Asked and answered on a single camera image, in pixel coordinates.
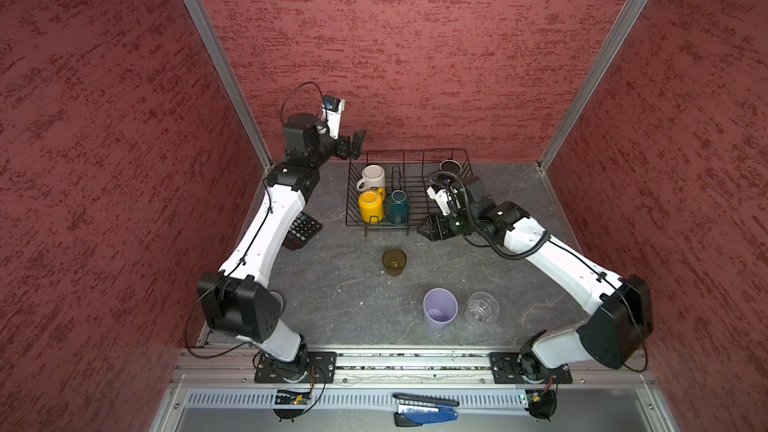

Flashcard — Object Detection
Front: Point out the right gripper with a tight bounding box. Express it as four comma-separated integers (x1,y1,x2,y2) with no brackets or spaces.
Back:
416,207,479,242

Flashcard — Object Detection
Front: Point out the white cup teal outside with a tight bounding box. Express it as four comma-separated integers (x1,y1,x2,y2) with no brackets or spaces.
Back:
384,189,410,225

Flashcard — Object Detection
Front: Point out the white mug red inside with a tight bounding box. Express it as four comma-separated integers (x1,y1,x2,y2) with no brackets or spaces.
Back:
356,164,386,192

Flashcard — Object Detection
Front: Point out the olive green glass cup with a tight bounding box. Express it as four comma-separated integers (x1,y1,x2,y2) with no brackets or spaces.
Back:
382,248,407,277

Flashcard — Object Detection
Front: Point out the black mug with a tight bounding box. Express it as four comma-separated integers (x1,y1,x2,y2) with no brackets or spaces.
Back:
439,159,463,176

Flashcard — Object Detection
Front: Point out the yellow mug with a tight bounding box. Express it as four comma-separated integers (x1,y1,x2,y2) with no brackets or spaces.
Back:
358,188,386,225

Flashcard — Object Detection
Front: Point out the lavender cup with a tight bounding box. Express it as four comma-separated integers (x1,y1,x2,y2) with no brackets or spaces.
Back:
422,288,459,331

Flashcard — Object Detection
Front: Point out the clear glass cup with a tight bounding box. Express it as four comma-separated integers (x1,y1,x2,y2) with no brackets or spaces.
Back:
465,292,500,325

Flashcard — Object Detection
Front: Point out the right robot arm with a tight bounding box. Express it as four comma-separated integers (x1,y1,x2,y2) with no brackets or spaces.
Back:
424,171,653,383

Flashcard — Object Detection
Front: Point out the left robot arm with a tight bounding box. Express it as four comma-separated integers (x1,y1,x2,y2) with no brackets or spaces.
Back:
198,110,365,381

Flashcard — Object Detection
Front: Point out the black calculator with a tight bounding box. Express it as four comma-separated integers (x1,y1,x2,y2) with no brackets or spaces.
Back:
282,212,323,251

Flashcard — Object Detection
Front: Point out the blue black stapler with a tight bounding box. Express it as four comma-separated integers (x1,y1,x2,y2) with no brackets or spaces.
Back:
392,393,460,428

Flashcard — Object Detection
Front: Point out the right circuit board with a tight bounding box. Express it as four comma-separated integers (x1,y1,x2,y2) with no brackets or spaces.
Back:
527,390,558,421

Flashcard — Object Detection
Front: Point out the circuit board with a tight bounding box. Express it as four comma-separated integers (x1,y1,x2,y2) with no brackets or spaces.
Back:
527,390,558,421
274,389,313,407

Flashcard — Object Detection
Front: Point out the left circuit board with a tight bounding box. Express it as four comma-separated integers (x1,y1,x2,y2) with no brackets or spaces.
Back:
274,389,313,407

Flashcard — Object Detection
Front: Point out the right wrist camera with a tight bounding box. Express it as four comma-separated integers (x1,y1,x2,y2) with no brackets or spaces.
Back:
426,185,459,216

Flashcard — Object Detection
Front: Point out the black wire dish rack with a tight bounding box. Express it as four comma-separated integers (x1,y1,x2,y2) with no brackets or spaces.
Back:
345,148,473,236

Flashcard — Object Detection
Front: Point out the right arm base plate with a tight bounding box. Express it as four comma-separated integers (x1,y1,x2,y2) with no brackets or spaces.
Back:
488,352,573,386

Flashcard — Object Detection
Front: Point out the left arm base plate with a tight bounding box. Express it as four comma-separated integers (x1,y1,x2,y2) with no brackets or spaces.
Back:
254,351,337,385

